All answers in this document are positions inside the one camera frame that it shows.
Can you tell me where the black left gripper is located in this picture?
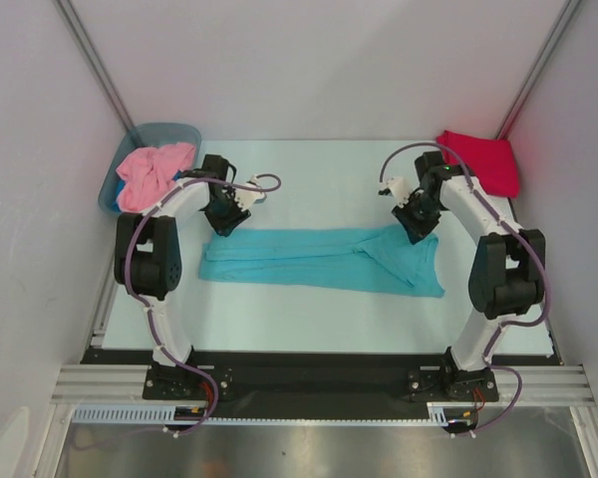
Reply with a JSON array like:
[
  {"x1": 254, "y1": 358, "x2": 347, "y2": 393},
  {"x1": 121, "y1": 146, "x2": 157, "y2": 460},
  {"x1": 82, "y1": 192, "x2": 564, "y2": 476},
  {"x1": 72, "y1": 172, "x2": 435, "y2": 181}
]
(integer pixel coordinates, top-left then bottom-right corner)
[{"x1": 205, "y1": 188, "x2": 251, "y2": 237}]

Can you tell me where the teal t-shirt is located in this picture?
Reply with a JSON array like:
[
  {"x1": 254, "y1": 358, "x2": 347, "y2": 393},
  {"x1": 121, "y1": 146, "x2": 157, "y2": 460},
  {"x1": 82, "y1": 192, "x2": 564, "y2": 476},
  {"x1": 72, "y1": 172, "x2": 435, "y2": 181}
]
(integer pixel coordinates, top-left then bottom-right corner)
[{"x1": 198, "y1": 224, "x2": 445, "y2": 298}]

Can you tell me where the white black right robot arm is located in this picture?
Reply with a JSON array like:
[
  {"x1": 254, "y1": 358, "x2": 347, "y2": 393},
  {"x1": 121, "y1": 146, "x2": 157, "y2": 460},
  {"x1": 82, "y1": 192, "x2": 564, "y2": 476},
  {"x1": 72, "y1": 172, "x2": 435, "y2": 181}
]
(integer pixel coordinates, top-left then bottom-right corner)
[{"x1": 379, "y1": 142, "x2": 548, "y2": 402}]

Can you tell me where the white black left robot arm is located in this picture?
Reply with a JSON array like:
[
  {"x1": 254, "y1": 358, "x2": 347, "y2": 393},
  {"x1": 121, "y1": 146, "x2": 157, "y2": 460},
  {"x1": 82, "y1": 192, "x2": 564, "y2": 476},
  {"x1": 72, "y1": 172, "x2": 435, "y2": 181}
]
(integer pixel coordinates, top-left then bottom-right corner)
[{"x1": 114, "y1": 154, "x2": 266, "y2": 399}]

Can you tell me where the folded red t-shirt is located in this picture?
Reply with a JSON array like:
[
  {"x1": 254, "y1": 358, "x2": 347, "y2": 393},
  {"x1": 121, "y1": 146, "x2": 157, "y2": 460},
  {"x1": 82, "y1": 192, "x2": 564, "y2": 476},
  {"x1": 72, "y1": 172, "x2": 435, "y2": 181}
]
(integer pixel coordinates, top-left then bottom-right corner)
[{"x1": 437, "y1": 130, "x2": 520, "y2": 198}]

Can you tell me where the pink t-shirt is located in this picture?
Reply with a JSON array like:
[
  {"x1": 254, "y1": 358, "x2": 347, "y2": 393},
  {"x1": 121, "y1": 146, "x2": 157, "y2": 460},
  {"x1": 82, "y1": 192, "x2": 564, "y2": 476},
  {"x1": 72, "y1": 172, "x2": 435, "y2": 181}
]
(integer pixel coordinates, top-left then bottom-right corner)
[{"x1": 116, "y1": 142, "x2": 197, "y2": 212}]

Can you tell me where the blue t-shirt in basket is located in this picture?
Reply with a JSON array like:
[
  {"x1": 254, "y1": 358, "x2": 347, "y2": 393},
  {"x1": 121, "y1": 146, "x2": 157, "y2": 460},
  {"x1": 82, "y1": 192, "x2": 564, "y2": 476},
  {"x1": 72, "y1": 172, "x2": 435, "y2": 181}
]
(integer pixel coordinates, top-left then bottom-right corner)
[{"x1": 115, "y1": 171, "x2": 181, "y2": 197}]

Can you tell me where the grey-blue plastic basket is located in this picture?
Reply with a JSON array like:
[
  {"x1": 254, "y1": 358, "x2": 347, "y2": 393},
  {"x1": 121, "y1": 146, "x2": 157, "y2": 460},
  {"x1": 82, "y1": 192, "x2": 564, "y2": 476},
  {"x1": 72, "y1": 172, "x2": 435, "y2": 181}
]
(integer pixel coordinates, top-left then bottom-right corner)
[{"x1": 98, "y1": 122, "x2": 201, "y2": 217}]

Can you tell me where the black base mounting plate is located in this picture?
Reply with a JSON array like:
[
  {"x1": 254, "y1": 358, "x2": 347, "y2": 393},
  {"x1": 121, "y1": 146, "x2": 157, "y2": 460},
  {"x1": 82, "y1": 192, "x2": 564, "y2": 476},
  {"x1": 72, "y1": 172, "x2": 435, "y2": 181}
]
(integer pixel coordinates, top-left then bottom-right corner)
[{"x1": 79, "y1": 348, "x2": 563, "y2": 403}]

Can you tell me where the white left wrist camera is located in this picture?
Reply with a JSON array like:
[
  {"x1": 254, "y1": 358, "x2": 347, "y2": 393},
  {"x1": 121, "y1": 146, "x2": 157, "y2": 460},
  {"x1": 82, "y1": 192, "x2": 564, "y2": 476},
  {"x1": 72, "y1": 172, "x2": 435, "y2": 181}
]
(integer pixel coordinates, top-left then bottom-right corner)
[{"x1": 234, "y1": 175, "x2": 267, "y2": 211}]

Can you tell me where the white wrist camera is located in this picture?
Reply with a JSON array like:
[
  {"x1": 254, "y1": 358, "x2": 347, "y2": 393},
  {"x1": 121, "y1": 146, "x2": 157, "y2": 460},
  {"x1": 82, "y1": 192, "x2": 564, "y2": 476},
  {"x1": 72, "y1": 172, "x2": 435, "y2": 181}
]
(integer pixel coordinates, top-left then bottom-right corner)
[
  {"x1": 234, "y1": 175, "x2": 267, "y2": 211},
  {"x1": 378, "y1": 176, "x2": 413, "y2": 206}
]

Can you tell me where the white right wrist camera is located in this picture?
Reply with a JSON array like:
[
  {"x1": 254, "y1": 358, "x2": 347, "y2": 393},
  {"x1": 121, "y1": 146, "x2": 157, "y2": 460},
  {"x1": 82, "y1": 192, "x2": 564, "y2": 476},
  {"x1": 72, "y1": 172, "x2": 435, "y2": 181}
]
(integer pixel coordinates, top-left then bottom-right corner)
[{"x1": 378, "y1": 176, "x2": 413, "y2": 206}]

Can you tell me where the right aluminium corner post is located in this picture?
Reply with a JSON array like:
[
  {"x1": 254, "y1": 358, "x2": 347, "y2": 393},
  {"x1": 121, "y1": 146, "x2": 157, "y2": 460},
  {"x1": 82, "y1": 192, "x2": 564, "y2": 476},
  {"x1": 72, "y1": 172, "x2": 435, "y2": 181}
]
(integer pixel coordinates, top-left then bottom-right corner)
[{"x1": 494, "y1": 0, "x2": 586, "y2": 139}]

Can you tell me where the aluminium corner post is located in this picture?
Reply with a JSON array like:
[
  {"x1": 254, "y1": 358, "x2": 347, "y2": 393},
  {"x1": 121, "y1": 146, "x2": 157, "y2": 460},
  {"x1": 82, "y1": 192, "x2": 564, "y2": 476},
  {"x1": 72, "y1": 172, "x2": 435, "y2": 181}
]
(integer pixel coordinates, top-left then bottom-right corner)
[
  {"x1": 52, "y1": 0, "x2": 135, "y2": 131},
  {"x1": 494, "y1": 0, "x2": 586, "y2": 139}
]

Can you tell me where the aluminium front rail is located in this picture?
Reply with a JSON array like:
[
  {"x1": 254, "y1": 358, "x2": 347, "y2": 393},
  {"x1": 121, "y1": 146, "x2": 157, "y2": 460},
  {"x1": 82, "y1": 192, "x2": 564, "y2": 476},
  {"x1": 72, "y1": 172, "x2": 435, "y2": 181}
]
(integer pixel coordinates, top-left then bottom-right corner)
[{"x1": 51, "y1": 364, "x2": 595, "y2": 407}]

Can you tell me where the white slotted cable duct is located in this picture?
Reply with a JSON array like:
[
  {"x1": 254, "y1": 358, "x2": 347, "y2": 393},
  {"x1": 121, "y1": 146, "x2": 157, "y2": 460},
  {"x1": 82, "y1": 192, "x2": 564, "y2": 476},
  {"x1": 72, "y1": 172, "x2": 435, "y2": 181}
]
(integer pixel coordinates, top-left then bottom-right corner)
[{"x1": 73, "y1": 404, "x2": 449, "y2": 427}]

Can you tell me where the left aluminium corner post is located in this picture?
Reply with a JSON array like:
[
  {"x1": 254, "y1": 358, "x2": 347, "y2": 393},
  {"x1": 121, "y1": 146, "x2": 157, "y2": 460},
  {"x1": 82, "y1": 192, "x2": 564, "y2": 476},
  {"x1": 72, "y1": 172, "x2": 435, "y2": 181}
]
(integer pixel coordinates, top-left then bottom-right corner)
[{"x1": 52, "y1": 0, "x2": 135, "y2": 131}]

